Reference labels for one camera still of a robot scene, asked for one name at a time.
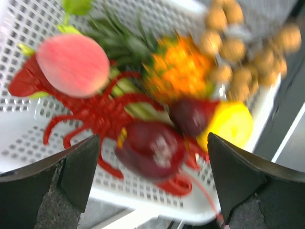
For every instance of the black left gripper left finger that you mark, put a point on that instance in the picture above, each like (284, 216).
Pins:
(51, 193)

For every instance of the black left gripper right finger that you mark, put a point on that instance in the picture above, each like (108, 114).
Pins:
(255, 193)

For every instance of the pink peach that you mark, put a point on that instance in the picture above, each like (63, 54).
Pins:
(73, 64)

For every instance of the yellow lemon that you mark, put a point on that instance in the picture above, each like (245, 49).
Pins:
(231, 121)

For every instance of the red toy lobster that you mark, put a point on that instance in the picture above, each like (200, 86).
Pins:
(38, 121)

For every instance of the brown longan bunch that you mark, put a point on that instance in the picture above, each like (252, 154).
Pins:
(244, 66)

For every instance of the orange horned melon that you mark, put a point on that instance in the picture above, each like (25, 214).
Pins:
(177, 69)

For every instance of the green leafy vegetable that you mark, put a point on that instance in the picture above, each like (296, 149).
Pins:
(121, 46)

